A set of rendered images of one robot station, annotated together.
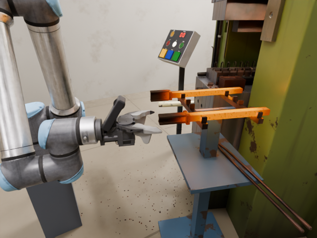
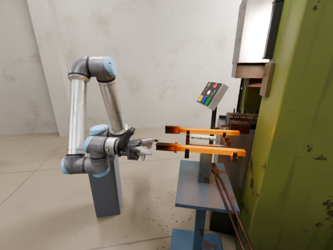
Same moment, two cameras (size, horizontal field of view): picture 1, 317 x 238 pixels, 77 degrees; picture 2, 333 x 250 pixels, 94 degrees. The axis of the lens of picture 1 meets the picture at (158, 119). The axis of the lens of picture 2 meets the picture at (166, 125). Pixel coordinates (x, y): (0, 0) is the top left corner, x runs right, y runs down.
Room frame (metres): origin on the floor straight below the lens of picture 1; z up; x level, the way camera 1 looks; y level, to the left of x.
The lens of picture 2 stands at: (-0.04, -0.28, 1.32)
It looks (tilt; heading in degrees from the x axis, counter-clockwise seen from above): 19 degrees down; 19
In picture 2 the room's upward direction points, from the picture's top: straight up
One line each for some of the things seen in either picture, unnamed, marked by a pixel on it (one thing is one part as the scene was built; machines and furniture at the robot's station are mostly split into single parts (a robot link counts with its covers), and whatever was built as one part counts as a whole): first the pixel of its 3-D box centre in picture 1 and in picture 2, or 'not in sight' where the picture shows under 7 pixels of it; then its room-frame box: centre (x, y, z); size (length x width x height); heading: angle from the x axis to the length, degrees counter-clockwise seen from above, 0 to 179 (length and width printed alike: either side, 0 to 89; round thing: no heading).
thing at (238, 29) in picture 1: (260, 26); (270, 82); (1.27, -0.59, 1.24); 0.30 x 0.07 x 0.06; 95
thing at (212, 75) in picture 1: (242, 73); (255, 119); (1.29, -0.55, 0.96); 0.42 x 0.20 x 0.09; 95
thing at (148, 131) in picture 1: (146, 135); (142, 155); (0.53, 0.04, 0.95); 0.09 x 0.03 x 0.06; 64
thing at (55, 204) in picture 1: (53, 188); (106, 182); (0.94, 0.68, 0.30); 0.22 x 0.22 x 0.60; 29
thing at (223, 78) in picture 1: (231, 83); (239, 127); (1.10, -0.42, 0.95); 0.12 x 0.09 x 0.07; 95
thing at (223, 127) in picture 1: (240, 114); (252, 153); (1.24, -0.56, 0.69); 0.56 x 0.38 x 0.45; 95
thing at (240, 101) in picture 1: (214, 102); (207, 139); (0.76, -0.23, 0.97); 0.23 x 0.06 x 0.02; 101
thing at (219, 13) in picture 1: (254, 11); (265, 70); (1.29, -0.55, 1.32); 0.42 x 0.20 x 0.10; 95
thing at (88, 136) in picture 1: (90, 130); (113, 146); (0.55, 0.22, 0.95); 0.10 x 0.05 x 0.09; 10
